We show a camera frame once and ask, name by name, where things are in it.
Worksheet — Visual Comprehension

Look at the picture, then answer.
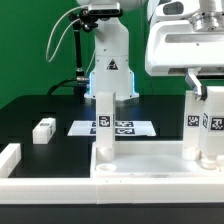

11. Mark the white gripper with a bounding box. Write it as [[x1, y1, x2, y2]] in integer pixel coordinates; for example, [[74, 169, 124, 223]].
[[145, 20, 224, 100]]

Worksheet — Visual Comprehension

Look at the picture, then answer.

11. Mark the white desk top tray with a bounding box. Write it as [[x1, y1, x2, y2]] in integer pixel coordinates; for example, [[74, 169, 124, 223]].
[[90, 141, 224, 179]]

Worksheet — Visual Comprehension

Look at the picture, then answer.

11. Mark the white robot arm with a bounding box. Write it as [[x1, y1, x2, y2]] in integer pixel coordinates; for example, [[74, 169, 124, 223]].
[[76, 0, 224, 101]]

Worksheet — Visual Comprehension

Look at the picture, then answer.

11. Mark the fiducial marker sheet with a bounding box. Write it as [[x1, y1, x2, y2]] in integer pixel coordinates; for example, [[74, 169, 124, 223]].
[[68, 120, 156, 137]]

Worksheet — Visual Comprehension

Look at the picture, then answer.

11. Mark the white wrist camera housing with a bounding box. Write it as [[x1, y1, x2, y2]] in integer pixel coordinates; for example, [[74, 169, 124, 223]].
[[147, 0, 199, 24]]

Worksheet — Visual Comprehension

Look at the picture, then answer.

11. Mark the black cable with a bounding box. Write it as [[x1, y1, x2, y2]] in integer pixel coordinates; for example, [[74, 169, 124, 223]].
[[46, 78, 81, 97]]

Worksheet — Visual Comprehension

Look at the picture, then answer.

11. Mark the black camera stand pole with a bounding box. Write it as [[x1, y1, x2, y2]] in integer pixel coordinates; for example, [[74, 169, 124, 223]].
[[68, 13, 89, 103]]

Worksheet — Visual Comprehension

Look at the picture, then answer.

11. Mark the white front barrier wall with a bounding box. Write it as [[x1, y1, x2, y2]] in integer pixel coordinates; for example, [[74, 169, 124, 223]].
[[0, 177, 224, 204]]

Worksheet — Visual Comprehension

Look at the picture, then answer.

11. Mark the white barrier wall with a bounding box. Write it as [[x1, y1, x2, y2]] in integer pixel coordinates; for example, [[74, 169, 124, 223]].
[[0, 143, 21, 178], [0, 177, 224, 204]]

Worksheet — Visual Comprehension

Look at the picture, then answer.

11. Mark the white cable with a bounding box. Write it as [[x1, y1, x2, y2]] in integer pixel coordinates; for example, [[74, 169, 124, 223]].
[[45, 5, 88, 64]]

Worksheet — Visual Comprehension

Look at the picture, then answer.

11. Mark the white left barrier wall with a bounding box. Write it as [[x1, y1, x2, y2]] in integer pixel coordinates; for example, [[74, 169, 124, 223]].
[[0, 143, 21, 178]]

